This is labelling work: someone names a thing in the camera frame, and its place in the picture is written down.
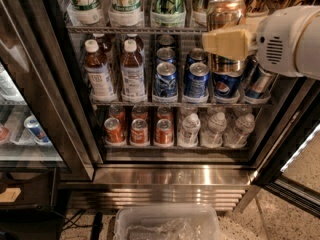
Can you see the rear left orange can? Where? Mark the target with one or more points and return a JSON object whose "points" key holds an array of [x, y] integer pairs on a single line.
{"points": [[117, 111]]}

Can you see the middle wire shelf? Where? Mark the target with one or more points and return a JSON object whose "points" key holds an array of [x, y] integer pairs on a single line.
{"points": [[179, 104]]}

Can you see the top wire shelf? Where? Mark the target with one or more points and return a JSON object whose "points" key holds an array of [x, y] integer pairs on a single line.
{"points": [[137, 30]]}

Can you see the bottom wire shelf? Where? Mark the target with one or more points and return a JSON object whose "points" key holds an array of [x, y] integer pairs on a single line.
{"points": [[153, 147]]}

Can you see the rear silver blue can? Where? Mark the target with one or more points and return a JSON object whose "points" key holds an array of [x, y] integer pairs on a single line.
{"points": [[250, 66]]}

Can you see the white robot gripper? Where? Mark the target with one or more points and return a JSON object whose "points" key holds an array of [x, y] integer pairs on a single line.
{"points": [[278, 39]]}

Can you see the rear middle orange can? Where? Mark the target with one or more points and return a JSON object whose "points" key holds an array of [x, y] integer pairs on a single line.
{"points": [[139, 112]]}

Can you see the tea bottle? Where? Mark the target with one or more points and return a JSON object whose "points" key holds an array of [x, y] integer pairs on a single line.
{"points": [[96, 66], [132, 70], [139, 42], [104, 45]]}

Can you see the front middle orange can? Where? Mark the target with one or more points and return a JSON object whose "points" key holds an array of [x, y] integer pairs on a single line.
{"points": [[139, 131]]}

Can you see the front right tea bottle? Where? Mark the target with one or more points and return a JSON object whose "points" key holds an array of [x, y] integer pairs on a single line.
{"points": [[132, 70]]}

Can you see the middle blue can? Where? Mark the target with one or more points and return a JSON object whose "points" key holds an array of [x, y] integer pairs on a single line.
{"points": [[165, 55]]}

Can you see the silver blue can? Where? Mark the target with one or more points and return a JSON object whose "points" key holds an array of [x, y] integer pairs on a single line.
{"points": [[250, 66], [259, 83]]}

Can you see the front left water bottle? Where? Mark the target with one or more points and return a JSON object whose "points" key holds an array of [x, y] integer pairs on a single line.
{"points": [[188, 134]]}

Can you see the front middle water bottle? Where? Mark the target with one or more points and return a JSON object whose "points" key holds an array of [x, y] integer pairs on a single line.
{"points": [[211, 136]]}

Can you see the clear plastic bin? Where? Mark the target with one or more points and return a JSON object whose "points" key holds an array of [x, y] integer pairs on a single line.
{"points": [[167, 222]]}

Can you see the orange gold soda can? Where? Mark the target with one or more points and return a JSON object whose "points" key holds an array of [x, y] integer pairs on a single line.
{"points": [[224, 17]]}

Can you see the blue can column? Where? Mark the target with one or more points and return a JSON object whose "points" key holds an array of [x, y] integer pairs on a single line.
{"points": [[196, 55], [196, 80]]}

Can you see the glass fridge door left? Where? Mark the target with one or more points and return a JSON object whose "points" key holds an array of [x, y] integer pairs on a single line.
{"points": [[37, 53]]}

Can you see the front right orange can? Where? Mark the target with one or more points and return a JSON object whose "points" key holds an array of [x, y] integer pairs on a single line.
{"points": [[164, 131]]}

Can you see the fridge vent grille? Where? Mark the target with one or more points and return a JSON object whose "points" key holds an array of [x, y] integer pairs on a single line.
{"points": [[113, 199]]}

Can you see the rear left tea bottle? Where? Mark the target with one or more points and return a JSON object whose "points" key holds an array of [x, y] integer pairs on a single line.
{"points": [[104, 45]]}

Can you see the front pepsi can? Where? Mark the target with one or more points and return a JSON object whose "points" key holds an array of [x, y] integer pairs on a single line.
{"points": [[226, 84]]}

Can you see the water bottle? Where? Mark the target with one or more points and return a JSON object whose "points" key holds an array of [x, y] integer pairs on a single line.
{"points": [[211, 136], [188, 134], [237, 134]]}

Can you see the front left tea bottle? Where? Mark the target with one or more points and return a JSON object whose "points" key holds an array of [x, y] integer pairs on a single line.
{"points": [[96, 66]]}

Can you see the can behind glass door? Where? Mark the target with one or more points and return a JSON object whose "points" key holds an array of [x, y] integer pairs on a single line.
{"points": [[34, 127]]}

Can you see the rear right tea bottle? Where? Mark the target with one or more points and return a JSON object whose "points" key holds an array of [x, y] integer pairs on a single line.
{"points": [[139, 42]]}

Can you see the open fridge door right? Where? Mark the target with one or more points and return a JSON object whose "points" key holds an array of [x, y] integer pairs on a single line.
{"points": [[292, 170]]}

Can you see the wire shelf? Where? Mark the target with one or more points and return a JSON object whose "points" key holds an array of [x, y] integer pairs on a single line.
{"points": [[179, 104], [153, 147], [137, 30]]}

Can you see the front right water bottle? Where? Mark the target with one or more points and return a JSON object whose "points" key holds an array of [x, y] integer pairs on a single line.
{"points": [[237, 134]]}

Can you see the front silver blue can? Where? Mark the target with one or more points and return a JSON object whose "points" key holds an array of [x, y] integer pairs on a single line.
{"points": [[259, 83]]}

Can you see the white green tall can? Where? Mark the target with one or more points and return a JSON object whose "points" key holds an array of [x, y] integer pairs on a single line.
{"points": [[126, 13]]}

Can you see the front left orange can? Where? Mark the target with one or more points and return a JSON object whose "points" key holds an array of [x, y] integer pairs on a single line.
{"points": [[113, 130]]}

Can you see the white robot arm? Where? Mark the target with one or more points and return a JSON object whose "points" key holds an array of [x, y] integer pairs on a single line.
{"points": [[286, 42]]}

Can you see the rear right orange can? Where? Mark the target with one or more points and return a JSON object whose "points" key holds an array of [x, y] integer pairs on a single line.
{"points": [[165, 112]]}

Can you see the white red tall can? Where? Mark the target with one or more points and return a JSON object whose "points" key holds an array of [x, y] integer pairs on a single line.
{"points": [[88, 12]]}

